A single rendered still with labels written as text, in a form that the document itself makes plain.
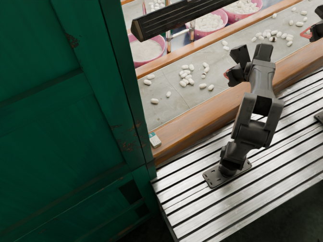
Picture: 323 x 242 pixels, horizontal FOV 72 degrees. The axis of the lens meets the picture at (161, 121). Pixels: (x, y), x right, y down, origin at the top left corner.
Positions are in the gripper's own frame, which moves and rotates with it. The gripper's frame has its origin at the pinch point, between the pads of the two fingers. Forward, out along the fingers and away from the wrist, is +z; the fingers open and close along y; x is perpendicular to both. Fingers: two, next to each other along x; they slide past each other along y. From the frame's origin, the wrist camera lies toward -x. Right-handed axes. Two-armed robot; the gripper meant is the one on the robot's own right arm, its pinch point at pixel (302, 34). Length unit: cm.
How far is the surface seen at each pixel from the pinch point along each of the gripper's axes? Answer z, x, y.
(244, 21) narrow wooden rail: 30.8, -14.3, 2.6
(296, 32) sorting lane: 15.5, 2.0, -16.5
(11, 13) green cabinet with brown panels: -47, -33, 106
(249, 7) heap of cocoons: 41.1, -20.3, -13.7
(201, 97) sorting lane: 10, 7, 57
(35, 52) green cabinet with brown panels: -43, -28, 106
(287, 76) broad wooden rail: -2.5, 14.1, 17.4
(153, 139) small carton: 0, 9, 88
